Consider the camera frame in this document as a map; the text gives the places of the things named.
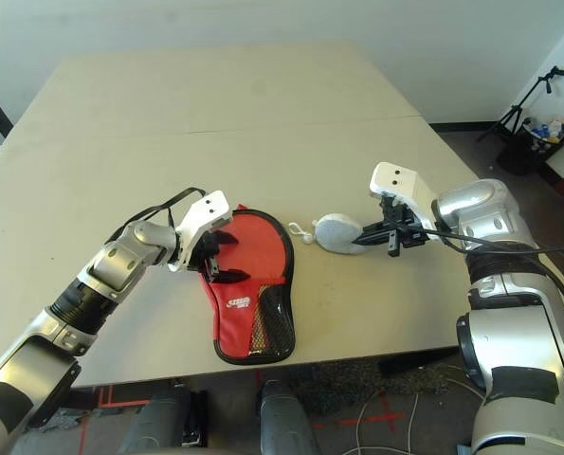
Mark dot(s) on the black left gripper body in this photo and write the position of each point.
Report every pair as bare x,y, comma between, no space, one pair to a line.
205,256

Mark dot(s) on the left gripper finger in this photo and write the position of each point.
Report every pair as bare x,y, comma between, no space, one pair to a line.
225,239
229,277

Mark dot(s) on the grey robot right leg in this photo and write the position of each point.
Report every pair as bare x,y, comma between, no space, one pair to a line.
284,417

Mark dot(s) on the black tripod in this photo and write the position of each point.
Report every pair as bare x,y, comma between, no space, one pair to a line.
516,111

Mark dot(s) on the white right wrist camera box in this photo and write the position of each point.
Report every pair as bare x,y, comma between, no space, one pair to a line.
400,182

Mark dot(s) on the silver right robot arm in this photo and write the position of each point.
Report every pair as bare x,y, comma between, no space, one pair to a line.
504,294

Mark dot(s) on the red tape cross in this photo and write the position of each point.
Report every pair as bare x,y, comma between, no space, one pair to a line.
376,418

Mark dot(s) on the grey robot left leg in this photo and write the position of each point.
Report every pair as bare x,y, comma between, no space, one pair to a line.
163,417

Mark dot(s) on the grey robot leg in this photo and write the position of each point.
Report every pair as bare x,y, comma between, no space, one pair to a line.
163,417
284,417

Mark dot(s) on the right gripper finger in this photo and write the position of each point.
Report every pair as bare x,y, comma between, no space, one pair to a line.
376,236

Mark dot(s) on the dark speckled carpet piece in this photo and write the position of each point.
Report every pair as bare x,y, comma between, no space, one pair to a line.
348,379

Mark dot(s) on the grey blue floor box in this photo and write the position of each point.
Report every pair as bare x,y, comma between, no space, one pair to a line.
464,449

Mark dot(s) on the red black paddle case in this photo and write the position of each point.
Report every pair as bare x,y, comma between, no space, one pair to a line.
234,332

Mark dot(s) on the black waste bin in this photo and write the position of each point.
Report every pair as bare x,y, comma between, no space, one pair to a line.
523,151

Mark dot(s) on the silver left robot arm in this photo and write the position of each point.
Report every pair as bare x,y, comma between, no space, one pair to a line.
101,275

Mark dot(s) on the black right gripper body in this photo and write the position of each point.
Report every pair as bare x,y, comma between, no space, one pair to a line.
407,230

